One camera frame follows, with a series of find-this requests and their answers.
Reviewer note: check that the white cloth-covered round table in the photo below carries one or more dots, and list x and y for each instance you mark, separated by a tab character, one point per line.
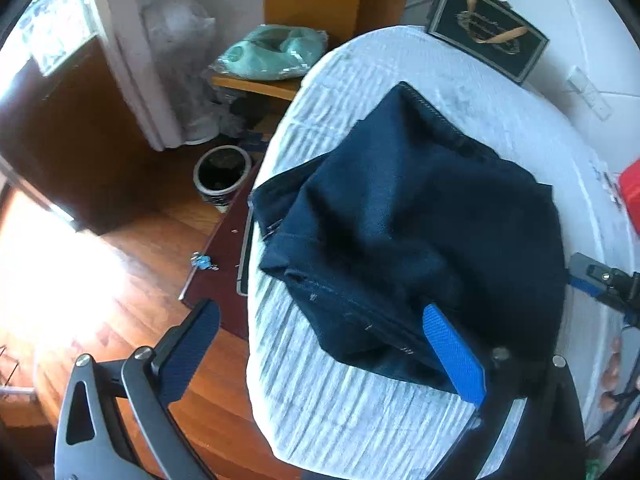
325	410

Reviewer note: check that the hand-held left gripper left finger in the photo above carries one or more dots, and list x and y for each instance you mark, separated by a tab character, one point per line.
192	355

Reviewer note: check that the white wall socket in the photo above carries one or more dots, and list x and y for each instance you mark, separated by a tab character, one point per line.
590	93

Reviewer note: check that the dark green gift bag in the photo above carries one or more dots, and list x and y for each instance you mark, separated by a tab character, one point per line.
480	30

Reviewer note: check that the bunch of keys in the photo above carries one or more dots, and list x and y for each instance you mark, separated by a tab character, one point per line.
201	261

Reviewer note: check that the white wall switch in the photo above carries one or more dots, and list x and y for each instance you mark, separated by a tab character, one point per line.
577	80

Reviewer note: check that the green plastic bag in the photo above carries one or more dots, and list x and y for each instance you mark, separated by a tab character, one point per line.
265	52

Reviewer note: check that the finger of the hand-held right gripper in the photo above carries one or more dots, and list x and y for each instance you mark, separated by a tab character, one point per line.
607	280

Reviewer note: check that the clear plastic bag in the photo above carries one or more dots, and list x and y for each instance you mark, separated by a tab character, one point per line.
180	35

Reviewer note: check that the dark brown wooden door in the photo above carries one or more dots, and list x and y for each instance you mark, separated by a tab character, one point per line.
75	160

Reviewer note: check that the window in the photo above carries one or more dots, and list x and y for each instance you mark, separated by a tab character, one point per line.
55	35

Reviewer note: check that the pale curtain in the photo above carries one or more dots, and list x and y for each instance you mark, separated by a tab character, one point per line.
130	60

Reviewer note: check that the white wall outlet plate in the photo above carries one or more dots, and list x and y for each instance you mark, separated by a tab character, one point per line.
602	108

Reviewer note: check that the dark red floor mat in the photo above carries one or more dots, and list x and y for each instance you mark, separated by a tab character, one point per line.
220	270

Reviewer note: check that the dark blue jeans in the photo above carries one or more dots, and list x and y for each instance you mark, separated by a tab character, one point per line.
400	210

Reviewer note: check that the wooden nightstand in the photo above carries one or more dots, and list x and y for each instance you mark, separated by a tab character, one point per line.
260	87

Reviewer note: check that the red plastic suitcase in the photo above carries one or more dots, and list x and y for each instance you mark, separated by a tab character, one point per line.
632	195

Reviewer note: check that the person's right hand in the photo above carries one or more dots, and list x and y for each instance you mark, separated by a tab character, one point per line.
610	377

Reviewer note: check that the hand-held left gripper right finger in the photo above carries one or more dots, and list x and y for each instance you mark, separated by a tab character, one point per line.
455	355

